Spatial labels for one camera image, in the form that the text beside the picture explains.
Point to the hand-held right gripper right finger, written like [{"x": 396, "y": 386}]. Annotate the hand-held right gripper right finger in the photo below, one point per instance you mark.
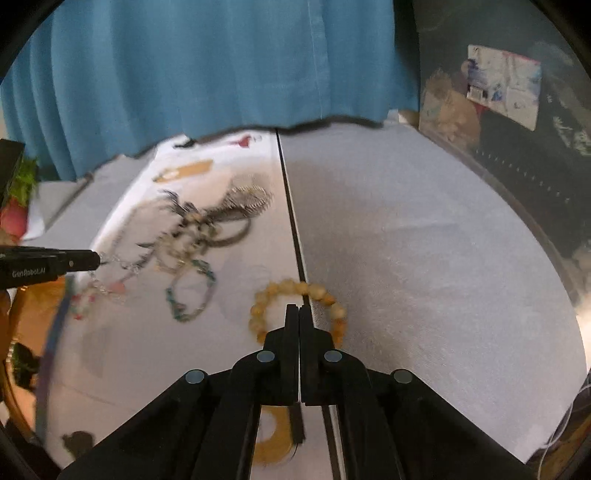
[{"x": 308, "y": 355}]

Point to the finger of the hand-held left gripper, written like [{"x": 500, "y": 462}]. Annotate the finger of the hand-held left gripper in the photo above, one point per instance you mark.
[{"x": 55, "y": 265}]

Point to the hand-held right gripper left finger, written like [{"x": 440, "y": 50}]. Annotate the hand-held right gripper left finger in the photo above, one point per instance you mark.
[{"x": 291, "y": 355}]

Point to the wooden tray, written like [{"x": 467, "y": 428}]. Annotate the wooden tray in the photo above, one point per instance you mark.
[{"x": 27, "y": 318}]

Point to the white paper sheet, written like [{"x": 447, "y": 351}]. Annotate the white paper sheet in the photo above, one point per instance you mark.
[{"x": 36, "y": 228}]

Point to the red plant pot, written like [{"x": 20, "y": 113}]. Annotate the red plant pot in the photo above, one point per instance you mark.
[{"x": 13, "y": 220}]

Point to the green plant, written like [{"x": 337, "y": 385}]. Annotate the green plant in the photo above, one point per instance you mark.
[{"x": 25, "y": 182}]

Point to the white printed mat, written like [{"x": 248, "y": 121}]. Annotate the white printed mat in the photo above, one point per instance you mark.
[{"x": 161, "y": 350}]

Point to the silver coil bangle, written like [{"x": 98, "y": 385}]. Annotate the silver coil bangle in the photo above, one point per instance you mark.
[{"x": 251, "y": 201}]

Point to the blue curtain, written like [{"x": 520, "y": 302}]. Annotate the blue curtain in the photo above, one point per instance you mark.
[{"x": 207, "y": 64}]

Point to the brown plush toy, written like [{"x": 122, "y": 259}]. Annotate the brown plush toy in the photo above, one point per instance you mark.
[{"x": 450, "y": 108}]

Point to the printed card packet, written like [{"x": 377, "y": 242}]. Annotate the printed card packet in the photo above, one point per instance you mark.
[{"x": 505, "y": 85}]

